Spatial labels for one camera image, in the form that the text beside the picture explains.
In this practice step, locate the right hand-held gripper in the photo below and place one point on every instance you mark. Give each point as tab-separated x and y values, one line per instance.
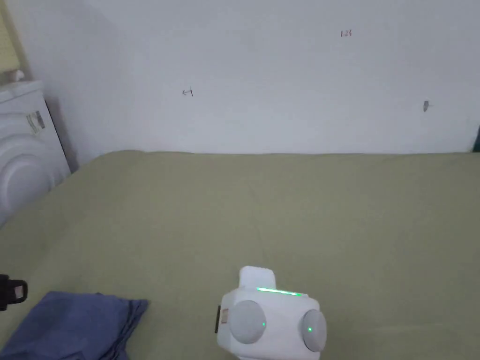
270	330

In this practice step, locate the blue garment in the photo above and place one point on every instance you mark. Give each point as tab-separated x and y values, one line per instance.
75	326

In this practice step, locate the white washing machine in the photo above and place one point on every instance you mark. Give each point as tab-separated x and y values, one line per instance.
22	150

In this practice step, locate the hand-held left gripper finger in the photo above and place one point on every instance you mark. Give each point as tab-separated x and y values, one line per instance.
13	290

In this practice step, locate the bed with green sheet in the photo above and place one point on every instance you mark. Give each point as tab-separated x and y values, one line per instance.
240	210

